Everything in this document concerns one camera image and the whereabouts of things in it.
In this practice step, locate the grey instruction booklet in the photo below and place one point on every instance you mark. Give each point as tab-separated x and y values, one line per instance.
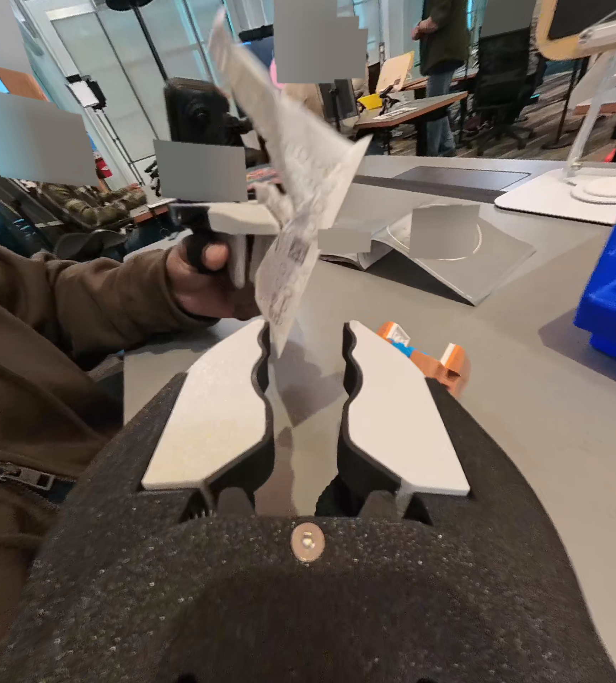
473	267

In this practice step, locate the black office chair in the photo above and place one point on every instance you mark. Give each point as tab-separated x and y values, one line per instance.
505	80

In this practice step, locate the tripod light panel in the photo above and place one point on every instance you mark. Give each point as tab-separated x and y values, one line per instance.
86	92

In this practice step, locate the white printed paper bag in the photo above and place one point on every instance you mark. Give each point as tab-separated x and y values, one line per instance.
308	160

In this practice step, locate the grey desk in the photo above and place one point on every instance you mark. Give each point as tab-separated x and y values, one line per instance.
526	427

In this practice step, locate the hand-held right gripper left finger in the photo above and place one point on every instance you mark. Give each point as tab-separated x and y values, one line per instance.
212	421

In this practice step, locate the wooden office desk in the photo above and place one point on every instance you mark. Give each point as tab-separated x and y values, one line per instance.
414	106

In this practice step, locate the person's left hand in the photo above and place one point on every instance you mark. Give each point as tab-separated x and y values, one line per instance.
196	291

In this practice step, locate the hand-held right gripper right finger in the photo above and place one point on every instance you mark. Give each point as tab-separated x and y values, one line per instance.
398	427

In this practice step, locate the brown toy brick model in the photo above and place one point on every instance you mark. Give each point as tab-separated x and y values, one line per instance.
441	368

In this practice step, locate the person's left forearm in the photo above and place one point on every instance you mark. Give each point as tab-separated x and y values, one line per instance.
73	299

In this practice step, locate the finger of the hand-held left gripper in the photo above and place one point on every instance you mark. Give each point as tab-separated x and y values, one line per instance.
238	220

